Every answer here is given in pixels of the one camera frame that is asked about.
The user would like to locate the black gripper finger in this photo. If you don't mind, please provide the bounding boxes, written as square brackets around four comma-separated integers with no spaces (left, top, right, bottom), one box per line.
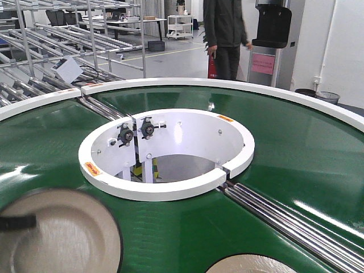
[1,214,36,231]

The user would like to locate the cream plate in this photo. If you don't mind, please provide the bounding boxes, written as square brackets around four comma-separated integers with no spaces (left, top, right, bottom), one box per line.
[206,254,296,273]
[1,188,123,272]

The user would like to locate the white shelf cart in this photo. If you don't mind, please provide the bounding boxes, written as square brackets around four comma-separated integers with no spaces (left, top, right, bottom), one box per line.
[167,15,193,40]

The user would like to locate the black bearing, left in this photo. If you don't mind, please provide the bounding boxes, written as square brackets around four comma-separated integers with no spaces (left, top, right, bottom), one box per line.
[117,123,134,147]

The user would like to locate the black bearing, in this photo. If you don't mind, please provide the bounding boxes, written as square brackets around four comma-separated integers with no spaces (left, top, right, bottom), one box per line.
[117,123,134,147]
[140,117,167,139]

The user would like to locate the steel conveyor rollers, far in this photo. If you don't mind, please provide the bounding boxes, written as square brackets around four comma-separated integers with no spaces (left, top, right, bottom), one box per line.
[77,96,125,121]

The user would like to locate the steel conveyor rollers, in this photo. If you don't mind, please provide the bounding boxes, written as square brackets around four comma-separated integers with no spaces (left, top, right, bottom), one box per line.
[218,181,363,272]
[77,96,125,121]

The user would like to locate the white control box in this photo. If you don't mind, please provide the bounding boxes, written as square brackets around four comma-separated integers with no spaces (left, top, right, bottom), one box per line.
[51,56,83,84]

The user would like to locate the black bearing, right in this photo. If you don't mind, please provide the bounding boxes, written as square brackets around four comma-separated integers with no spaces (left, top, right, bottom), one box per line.
[140,117,167,139]

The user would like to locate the steel roller rack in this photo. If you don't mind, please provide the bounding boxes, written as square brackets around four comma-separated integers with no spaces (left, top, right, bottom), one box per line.
[0,0,147,108]

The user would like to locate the black floor crate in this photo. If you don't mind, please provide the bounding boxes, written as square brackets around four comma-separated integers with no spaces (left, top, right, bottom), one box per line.
[147,40,165,52]

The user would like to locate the red fire cabinet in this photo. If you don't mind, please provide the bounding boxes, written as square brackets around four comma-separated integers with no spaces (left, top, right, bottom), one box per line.
[208,55,218,79]

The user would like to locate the person in dark jacket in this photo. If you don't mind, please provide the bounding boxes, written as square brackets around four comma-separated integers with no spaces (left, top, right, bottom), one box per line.
[203,0,253,81]

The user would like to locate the pink notice sign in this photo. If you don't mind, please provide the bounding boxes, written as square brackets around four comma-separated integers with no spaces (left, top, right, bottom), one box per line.
[251,53,275,75]

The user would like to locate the dark waste bin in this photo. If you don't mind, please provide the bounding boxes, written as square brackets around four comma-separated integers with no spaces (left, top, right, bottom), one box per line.
[295,88,316,97]

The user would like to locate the steel conveyor rollers, near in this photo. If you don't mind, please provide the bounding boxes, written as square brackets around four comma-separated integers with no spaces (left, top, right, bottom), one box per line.
[218,181,363,272]

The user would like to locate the mesh waste bin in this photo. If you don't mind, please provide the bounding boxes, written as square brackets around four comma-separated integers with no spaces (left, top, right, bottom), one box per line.
[315,92,341,105]

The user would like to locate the white outer conveyor rim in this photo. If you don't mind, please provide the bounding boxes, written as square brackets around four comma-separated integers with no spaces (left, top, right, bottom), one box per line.
[1,77,363,131]

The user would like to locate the white inner conveyor ring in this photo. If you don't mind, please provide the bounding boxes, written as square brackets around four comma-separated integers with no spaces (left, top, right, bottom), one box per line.
[77,108,255,202]

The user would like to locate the black wall-mounted holder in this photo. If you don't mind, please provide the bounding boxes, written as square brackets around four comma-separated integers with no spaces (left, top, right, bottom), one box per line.
[252,4,292,49]

